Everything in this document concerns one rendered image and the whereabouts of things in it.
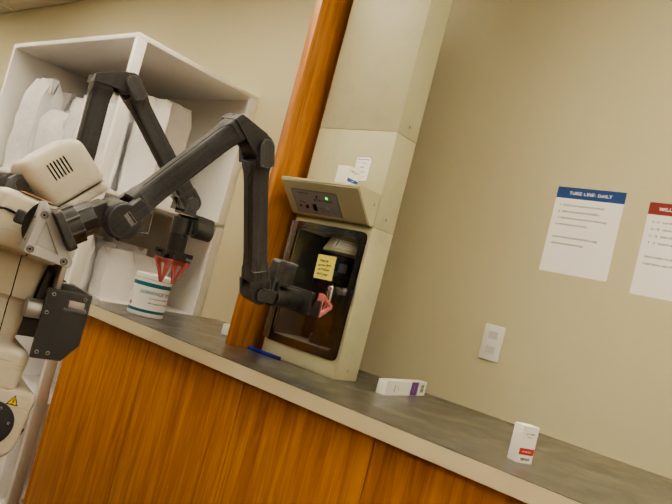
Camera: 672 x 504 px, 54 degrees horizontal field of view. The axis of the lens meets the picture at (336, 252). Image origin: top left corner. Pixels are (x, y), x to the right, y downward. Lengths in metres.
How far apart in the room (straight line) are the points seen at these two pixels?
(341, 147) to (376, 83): 0.23
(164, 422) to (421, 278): 0.99
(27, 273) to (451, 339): 1.33
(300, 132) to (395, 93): 0.36
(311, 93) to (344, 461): 1.23
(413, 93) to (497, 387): 0.96
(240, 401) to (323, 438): 0.31
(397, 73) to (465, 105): 0.43
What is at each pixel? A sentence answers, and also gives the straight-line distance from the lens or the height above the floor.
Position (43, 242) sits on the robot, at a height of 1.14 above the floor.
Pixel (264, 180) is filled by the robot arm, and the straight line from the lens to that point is 1.65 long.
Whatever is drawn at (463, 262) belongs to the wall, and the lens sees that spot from 2.28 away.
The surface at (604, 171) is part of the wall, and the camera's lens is 2.19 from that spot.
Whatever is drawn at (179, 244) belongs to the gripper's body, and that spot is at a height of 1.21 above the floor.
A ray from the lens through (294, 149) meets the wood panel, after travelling 2.21.
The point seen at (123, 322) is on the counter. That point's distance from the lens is 2.25.
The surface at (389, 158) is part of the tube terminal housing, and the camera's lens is 2.01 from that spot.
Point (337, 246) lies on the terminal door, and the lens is 2.02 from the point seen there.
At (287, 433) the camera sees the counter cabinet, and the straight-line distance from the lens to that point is 1.73.
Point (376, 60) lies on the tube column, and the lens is 2.18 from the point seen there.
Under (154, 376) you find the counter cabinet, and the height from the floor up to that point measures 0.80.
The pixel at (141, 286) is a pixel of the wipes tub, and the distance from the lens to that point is 2.39.
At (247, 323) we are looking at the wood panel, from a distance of 2.18.
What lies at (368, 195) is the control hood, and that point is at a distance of 1.93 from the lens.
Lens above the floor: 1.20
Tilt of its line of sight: 3 degrees up
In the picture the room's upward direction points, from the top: 14 degrees clockwise
